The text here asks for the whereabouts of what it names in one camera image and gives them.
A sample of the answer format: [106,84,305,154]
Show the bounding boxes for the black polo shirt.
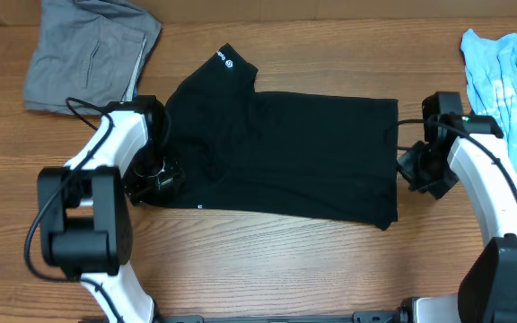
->
[166,45,399,230]

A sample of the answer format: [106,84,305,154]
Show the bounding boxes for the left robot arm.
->
[23,95,185,322]

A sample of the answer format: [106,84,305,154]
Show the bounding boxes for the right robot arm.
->
[390,92,517,322]

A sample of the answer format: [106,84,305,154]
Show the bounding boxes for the light blue t-shirt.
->
[460,30,517,174]

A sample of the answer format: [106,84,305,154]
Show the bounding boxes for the folded grey shorts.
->
[23,0,162,114]

